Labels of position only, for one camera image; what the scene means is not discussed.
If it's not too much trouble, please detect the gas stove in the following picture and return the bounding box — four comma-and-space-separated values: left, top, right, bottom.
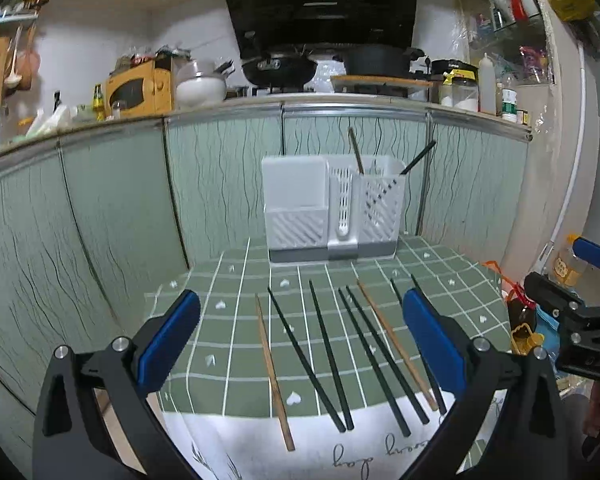
249, 82, 412, 99

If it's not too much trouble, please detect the orange plastic bag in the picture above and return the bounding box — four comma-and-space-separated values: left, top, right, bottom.
481, 259, 524, 307

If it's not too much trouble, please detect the yellow cap oil bottle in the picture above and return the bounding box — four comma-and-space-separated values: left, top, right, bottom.
551, 233, 589, 287

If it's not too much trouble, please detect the blue plastic container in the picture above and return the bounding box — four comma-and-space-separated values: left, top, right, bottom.
534, 305, 562, 357

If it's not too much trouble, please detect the white wall pipe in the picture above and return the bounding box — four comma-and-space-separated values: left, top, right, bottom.
549, 39, 589, 262

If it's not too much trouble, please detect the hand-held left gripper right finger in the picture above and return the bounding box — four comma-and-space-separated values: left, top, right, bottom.
402, 289, 569, 480

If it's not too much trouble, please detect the white squeeze bottle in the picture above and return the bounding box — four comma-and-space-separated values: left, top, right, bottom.
479, 52, 497, 115

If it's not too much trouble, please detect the yellow microwave oven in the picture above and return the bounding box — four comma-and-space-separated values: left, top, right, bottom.
104, 62, 175, 117

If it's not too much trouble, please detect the black cooking pot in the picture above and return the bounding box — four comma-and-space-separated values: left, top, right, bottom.
339, 43, 427, 80

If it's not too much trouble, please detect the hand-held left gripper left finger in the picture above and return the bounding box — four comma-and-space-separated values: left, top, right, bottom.
32, 289, 202, 480

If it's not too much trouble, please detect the white plastic utensil holder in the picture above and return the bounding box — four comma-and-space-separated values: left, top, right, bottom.
261, 155, 406, 264

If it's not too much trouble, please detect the large clear seasoning jar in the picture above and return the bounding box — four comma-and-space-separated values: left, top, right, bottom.
452, 75, 480, 112

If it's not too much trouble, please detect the green checkered tablecloth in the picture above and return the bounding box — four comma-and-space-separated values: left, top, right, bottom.
144, 234, 512, 480

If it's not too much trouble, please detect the white lidded pot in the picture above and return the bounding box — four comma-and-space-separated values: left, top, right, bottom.
174, 59, 229, 107

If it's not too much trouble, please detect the brown wooden chopstick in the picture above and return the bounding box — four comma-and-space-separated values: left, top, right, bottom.
357, 280, 439, 412
348, 127, 365, 177
255, 295, 296, 452

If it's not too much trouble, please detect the wooden cutting board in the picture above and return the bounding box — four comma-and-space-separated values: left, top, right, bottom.
329, 74, 434, 92

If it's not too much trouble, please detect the black kitchen appliance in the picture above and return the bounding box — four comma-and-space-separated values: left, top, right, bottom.
429, 58, 479, 81

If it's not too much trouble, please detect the black wok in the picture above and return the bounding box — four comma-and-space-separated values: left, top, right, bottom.
241, 49, 319, 87

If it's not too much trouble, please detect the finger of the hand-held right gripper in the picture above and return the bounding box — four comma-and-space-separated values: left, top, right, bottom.
573, 236, 600, 281
525, 272, 584, 322

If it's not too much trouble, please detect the green label bottle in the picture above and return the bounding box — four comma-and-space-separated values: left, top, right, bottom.
501, 87, 519, 122

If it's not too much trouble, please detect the dark sauce bottle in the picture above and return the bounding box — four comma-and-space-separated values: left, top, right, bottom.
507, 299, 546, 356

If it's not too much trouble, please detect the black range hood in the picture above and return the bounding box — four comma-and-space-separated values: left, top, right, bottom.
216, 0, 420, 59

